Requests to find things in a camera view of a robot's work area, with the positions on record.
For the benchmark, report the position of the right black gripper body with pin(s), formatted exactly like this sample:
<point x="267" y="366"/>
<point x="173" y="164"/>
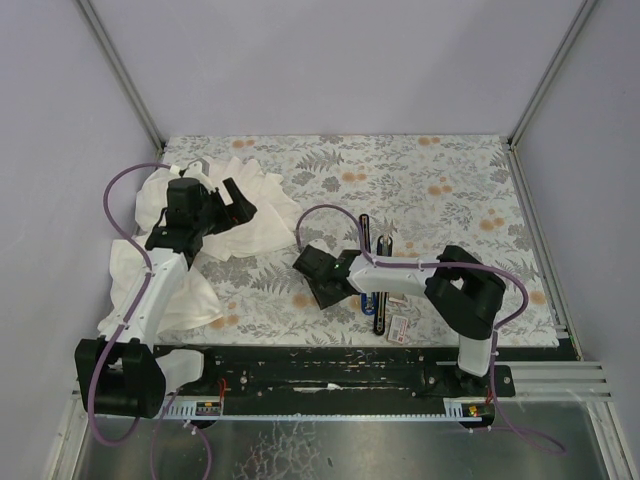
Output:
<point x="329" y="291"/>

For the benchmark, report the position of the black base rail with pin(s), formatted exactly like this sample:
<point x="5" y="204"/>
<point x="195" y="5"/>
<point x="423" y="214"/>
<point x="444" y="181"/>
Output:
<point x="363" y="373"/>

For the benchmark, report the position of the white cloth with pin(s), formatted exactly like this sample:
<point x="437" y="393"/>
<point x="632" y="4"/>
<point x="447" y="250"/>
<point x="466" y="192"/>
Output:
<point x="195" y="303"/>

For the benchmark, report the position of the red white staple box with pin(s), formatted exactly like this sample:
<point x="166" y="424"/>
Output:
<point x="398" y="329"/>

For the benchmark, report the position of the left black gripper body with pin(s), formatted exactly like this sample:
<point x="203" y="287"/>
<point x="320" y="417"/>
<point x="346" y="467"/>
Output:
<point x="226" y="210"/>

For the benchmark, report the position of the blue stapler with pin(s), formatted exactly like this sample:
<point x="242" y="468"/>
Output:
<point x="369" y="301"/>

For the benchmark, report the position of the black stapler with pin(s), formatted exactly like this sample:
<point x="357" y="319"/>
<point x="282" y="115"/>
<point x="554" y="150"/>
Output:
<point x="384" y="248"/>

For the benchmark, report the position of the right aluminium frame post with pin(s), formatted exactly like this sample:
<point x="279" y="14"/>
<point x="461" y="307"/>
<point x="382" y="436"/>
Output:
<point x="577" y="25"/>

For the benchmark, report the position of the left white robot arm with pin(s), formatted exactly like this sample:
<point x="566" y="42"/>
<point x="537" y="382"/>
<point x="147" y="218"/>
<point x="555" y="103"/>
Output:
<point x="118" y="373"/>

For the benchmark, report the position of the floral tablecloth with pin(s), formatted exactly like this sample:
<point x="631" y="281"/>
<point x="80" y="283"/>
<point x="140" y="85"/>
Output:
<point x="426" y="192"/>

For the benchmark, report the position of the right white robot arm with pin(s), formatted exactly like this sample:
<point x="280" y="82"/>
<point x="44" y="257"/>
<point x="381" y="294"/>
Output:
<point x="466" y="294"/>

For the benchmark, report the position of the aluminium frame post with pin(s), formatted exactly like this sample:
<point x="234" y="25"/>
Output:
<point x="577" y="25"/>
<point x="120" y="72"/>

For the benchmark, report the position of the white slotted cable duct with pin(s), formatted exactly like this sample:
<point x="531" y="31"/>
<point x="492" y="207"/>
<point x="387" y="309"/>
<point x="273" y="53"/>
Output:
<point x="307" y="409"/>

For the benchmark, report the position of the left aluminium frame post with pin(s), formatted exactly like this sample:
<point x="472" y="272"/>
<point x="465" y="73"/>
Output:
<point x="120" y="72"/>

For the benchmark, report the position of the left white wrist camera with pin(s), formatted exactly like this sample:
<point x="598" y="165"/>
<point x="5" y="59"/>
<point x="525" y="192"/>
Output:
<point x="197" y="169"/>

